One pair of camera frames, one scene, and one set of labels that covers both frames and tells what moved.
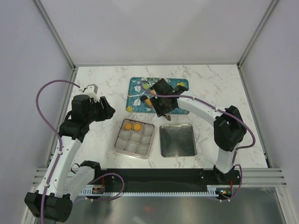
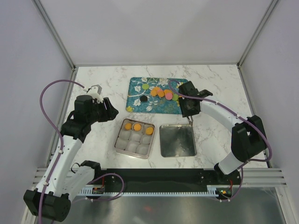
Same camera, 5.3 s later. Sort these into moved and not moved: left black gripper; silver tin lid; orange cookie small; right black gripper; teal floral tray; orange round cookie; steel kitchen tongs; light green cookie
Moved: steel kitchen tongs; right black gripper; orange round cookie
Not moved: orange cookie small; teal floral tray; left black gripper; light green cookie; silver tin lid
